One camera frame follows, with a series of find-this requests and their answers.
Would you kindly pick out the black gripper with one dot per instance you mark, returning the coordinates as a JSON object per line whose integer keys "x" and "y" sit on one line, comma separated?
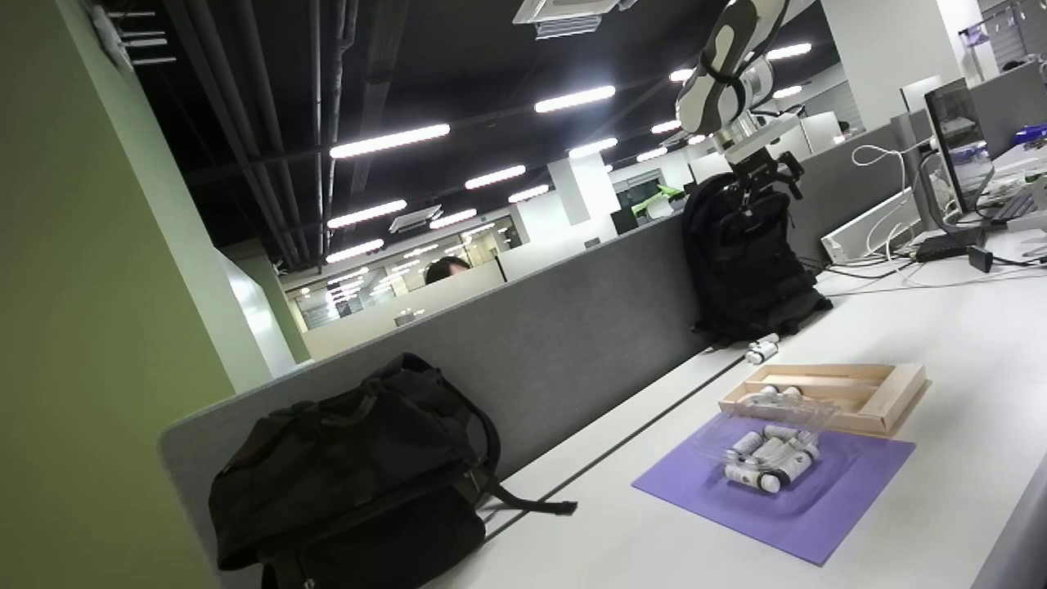
{"x": 773, "y": 171}

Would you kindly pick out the white block object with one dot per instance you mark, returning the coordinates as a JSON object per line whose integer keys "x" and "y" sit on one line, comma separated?
{"x": 771, "y": 342}
{"x": 753, "y": 353}

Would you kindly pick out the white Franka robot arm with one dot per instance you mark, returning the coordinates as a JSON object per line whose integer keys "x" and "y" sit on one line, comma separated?
{"x": 725, "y": 66}

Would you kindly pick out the wooden tray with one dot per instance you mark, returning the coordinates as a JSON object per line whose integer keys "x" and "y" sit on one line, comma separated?
{"x": 863, "y": 395}

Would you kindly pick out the tall black backpack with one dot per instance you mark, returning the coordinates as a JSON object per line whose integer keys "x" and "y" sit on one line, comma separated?
{"x": 753, "y": 263}

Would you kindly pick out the white ribbed device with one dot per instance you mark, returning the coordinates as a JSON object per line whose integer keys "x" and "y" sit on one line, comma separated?
{"x": 873, "y": 225}

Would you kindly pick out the white ceiling light strip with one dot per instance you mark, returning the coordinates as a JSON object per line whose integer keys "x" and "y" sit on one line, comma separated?
{"x": 529, "y": 194}
{"x": 390, "y": 140}
{"x": 368, "y": 212}
{"x": 354, "y": 249}
{"x": 790, "y": 49}
{"x": 574, "y": 99}
{"x": 495, "y": 179}

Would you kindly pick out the black computer monitor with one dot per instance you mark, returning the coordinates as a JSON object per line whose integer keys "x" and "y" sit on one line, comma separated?
{"x": 958, "y": 134}

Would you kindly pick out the black power adapter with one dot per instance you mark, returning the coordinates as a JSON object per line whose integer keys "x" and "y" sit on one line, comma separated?
{"x": 949, "y": 247}

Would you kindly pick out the white cylinder with dark band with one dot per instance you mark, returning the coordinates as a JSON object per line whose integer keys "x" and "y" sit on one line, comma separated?
{"x": 793, "y": 390}
{"x": 771, "y": 390}

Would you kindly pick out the grey desk divider panel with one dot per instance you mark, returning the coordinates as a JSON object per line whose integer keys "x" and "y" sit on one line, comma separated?
{"x": 566, "y": 329}

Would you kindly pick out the small white cylinder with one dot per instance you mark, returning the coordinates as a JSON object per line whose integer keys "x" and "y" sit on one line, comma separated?
{"x": 747, "y": 444}
{"x": 810, "y": 440}
{"x": 753, "y": 480}
{"x": 798, "y": 467}

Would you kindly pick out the small clear plastic items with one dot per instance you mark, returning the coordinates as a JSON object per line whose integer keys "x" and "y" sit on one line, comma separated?
{"x": 813, "y": 486}

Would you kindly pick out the purple mat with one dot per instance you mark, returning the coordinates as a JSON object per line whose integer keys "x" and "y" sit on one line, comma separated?
{"x": 839, "y": 501}

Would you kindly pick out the dark haired person head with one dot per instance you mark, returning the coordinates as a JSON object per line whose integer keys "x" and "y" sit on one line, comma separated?
{"x": 446, "y": 270}

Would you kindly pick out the green partition cabinet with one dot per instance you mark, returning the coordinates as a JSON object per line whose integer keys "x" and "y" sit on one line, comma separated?
{"x": 100, "y": 329}

